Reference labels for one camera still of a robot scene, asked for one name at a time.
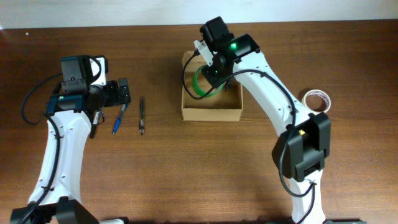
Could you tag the cream masking tape roll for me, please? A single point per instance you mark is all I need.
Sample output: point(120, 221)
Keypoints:
point(324, 96)

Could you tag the blue ballpoint pen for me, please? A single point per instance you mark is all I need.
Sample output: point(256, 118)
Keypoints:
point(119, 118)

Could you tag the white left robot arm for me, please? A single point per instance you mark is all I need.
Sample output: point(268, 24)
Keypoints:
point(73, 113)

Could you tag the green tape roll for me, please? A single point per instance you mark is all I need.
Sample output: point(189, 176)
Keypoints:
point(198, 89)

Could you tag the black slim pen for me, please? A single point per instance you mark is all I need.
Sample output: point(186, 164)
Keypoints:
point(142, 115)

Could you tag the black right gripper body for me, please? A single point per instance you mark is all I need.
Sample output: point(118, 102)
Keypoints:
point(228, 83)

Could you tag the brown cardboard box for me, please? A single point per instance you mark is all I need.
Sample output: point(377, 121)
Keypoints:
point(225, 105)

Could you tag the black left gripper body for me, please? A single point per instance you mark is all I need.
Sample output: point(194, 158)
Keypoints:
point(123, 91)

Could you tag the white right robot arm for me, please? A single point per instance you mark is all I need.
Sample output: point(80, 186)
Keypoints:
point(303, 143)

